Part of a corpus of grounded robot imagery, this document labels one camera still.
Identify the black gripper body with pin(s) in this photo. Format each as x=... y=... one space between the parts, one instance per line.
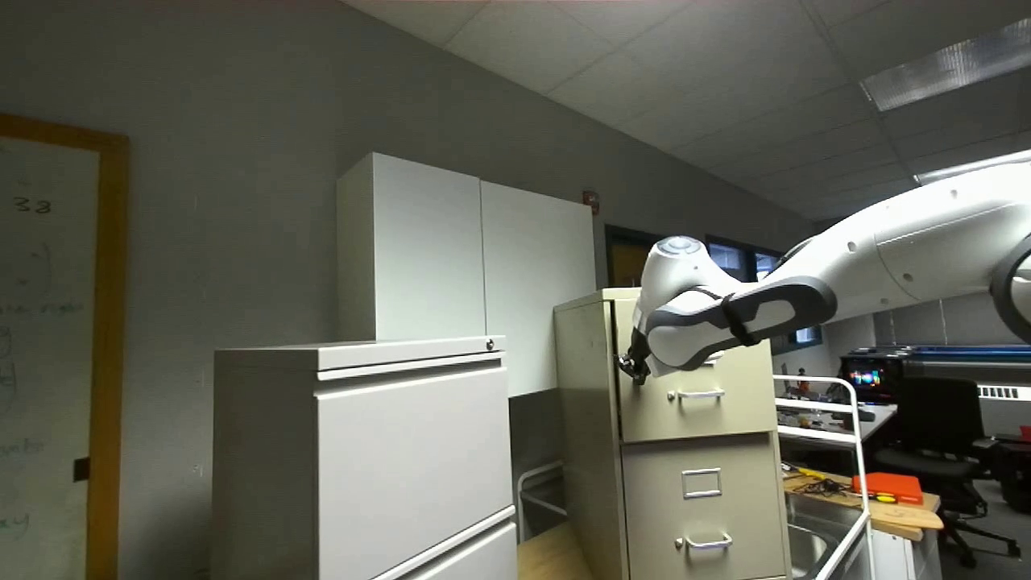
x=637 y=360

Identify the beige top drawer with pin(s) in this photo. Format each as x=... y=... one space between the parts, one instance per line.
x=726 y=395

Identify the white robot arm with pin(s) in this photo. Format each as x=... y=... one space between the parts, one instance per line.
x=943 y=240

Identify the beige lower cabinet drawer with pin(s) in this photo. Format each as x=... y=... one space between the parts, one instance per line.
x=705 y=509

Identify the beige filing cabinet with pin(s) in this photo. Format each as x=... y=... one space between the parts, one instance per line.
x=593 y=474

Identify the grey lateral filing cabinet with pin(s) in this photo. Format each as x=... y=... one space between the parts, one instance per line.
x=363 y=462

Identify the orange box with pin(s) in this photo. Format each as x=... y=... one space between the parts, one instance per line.
x=904 y=486

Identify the black office chair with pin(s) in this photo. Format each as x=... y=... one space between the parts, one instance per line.
x=943 y=442

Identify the wood framed whiteboard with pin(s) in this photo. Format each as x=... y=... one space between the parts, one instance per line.
x=62 y=314

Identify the white metal cart frame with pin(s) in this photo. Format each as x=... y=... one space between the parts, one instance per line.
x=823 y=477

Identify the white tall wall cabinet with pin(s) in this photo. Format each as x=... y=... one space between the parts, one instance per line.
x=429 y=252

